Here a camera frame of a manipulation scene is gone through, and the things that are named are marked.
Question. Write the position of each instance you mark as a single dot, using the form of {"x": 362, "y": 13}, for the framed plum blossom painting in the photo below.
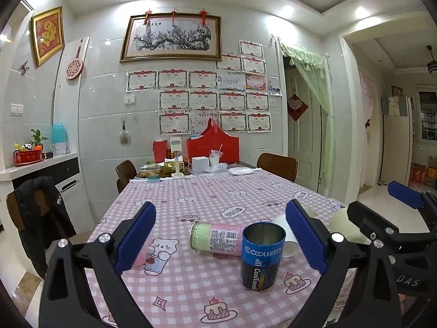
{"x": 170, "y": 37}

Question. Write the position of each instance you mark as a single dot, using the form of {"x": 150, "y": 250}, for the pink checked tablecloth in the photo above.
{"x": 211, "y": 194}

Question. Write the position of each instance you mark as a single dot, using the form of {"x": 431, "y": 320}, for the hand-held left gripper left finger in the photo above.
{"x": 136, "y": 235}

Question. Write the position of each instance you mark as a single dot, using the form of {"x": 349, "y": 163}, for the white refrigerator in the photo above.
{"x": 397, "y": 140}

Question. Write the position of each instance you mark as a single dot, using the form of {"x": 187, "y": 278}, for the white paper cup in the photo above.
{"x": 285, "y": 234}

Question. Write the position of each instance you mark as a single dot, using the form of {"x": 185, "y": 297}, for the pink round hanging ornament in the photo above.
{"x": 75, "y": 66}

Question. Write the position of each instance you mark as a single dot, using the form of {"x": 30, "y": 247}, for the group of award certificates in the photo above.
{"x": 205, "y": 102}

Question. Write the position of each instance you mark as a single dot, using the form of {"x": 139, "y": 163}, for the blue black tin cup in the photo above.
{"x": 262, "y": 256}

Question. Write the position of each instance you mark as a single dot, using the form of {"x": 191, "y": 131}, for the butterfly wall decoration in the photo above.
{"x": 24, "y": 67}

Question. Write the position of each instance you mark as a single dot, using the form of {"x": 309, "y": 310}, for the white bowl lid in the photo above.
{"x": 240, "y": 170}

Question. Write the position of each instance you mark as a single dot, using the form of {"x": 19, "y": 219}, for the small wall photo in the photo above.
{"x": 275, "y": 91}

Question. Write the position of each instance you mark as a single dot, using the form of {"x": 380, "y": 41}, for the white square box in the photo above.
{"x": 199, "y": 164}

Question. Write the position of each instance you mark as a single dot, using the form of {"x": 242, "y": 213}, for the white desk lamp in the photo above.
{"x": 176, "y": 159}

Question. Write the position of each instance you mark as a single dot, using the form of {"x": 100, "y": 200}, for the pink curtain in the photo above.
{"x": 367, "y": 106}

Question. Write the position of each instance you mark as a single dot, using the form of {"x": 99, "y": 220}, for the black jacket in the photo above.
{"x": 44, "y": 211}

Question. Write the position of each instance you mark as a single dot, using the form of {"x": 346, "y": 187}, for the light green curtain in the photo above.
{"x": 317, "y": 85}

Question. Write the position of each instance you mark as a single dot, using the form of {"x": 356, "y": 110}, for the red tray with plant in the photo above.
{"x": 28, "y": 157}

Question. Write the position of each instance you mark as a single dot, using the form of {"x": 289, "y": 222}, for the framed red gold picture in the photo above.
{"x": 47, "y": 36}

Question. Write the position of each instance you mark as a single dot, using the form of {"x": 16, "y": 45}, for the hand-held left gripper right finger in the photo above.
{"x": 306, "y": 235}

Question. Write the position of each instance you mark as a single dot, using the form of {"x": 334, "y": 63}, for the red paper bag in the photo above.
{"x": 159, "y": 151}

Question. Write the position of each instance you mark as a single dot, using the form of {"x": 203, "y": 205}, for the cardboard boxes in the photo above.
{"x": 423, "y": 175}

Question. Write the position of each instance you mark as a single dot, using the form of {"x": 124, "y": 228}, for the green potted plant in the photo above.
{"x": 37, "y": 138}

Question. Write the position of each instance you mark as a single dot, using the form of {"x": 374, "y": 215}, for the white counter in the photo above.
{"x": 34, "y": 167}

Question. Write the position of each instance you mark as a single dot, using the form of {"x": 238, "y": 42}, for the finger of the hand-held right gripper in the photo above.
{"x": 406, "y": 194}
{"x": 369, "y": 219}

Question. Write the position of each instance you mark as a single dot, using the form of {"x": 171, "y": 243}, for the brown wooden chair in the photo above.
{"x": 125, "y": 171}
{"x": 13, "y": 211}
{"x": 277, "y": 165}

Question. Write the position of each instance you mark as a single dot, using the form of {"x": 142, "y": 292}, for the pink green can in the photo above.
{"x": 216, "y": 240}

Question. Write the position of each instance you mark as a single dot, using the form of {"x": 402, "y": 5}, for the white wall switch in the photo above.
{"x": 17, "y": 109}

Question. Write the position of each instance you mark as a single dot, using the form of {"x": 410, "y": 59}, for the white door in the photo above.
{"x": 305, "y": 136}

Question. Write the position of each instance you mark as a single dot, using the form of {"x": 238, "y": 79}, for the white cup with straws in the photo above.
{"x": 215, "y": 160}

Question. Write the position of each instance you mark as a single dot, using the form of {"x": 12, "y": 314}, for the plate of food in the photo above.
{"x": 148, "y": 173}

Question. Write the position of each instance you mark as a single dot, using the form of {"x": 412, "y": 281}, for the red diamond door decoration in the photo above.
{"x": 296, "y": 106}

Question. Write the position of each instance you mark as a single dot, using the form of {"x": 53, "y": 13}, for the white wall socket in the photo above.
{"x": 129, "y": 100}

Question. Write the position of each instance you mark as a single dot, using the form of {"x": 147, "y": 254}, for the hanging round brush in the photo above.
{"x": 124, "y": 137}

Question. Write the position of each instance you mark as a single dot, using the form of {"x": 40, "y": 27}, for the red gift box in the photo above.
{"x": 213, "y": 147}

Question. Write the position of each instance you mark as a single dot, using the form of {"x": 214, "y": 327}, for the light blue humidifier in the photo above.
{"x": 59, "y": 137}

